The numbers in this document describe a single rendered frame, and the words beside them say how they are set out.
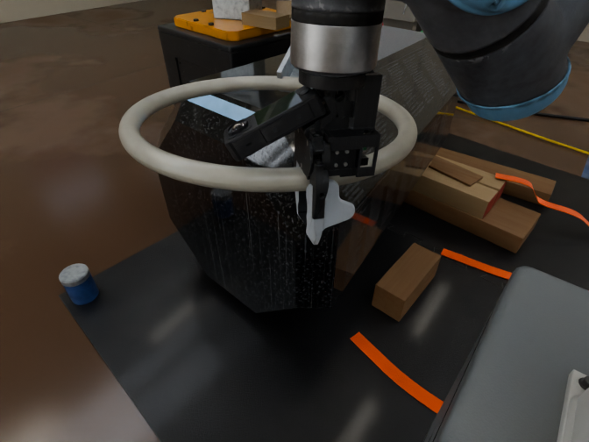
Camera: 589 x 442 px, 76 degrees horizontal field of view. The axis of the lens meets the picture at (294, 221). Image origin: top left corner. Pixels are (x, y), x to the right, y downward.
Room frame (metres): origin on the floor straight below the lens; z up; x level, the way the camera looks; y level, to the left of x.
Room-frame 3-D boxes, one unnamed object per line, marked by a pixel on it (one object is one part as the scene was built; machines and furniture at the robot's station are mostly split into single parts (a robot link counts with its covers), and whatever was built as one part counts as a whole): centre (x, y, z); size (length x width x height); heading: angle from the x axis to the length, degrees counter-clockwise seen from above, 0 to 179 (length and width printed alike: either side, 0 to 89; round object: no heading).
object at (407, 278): (0.99, -0.44, 0.07); 0.30 x 0.12 x 0.12; 139
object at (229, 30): (2.11, 0.28, 0.76); 0.49 x 0.49 x 0.05; 46
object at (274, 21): (1.90, 0.13, 0.81); 0.20 x 0.10 x 0.05; 54
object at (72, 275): (0.96, 0.82, 0.08); 0.10 x 0.10 x 0.13
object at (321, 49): (0.42, -0.04, 1.07); 0.10 x 0.09 x 0.05; 14
